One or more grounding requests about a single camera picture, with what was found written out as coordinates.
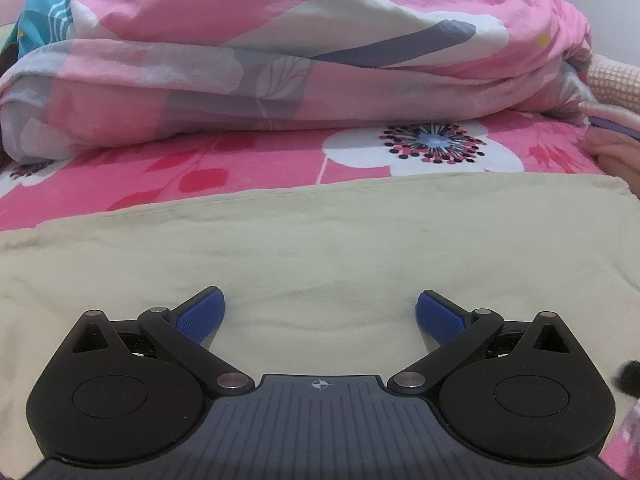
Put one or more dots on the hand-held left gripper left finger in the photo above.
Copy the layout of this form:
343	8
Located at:
202	315

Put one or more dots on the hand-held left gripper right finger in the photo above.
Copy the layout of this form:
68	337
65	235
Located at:
440	315

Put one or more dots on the beige pants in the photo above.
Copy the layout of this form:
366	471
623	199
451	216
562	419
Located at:
320	250

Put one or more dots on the stack of folded clothes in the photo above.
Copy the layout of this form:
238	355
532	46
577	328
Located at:
615	155

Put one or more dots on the pink floral fleece blanket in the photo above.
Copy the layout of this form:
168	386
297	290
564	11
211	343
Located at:
250	165

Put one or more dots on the lilac folded cloth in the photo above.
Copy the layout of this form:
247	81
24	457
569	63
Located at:
620	129

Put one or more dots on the pink floral quilt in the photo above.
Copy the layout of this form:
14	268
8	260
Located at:
250	60

